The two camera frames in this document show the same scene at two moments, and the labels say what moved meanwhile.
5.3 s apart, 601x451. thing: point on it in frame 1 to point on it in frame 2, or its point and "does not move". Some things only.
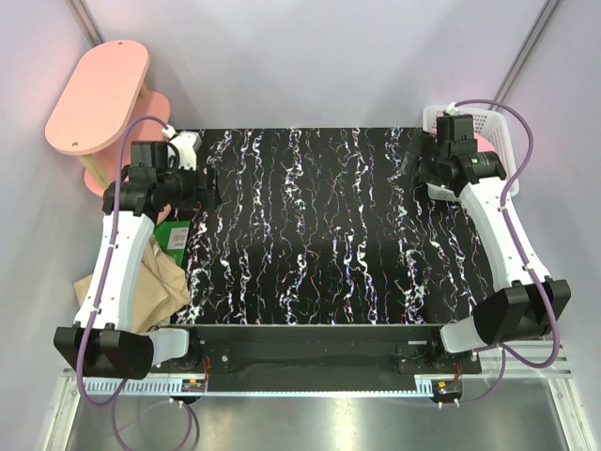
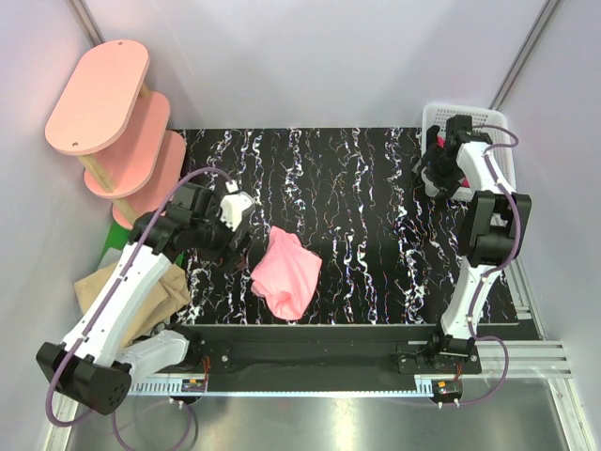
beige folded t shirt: (159, 289) does not move
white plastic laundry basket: (486, 122) does not move
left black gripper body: (205, 195) to (219, 239)
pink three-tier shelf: (102, 97) does not move
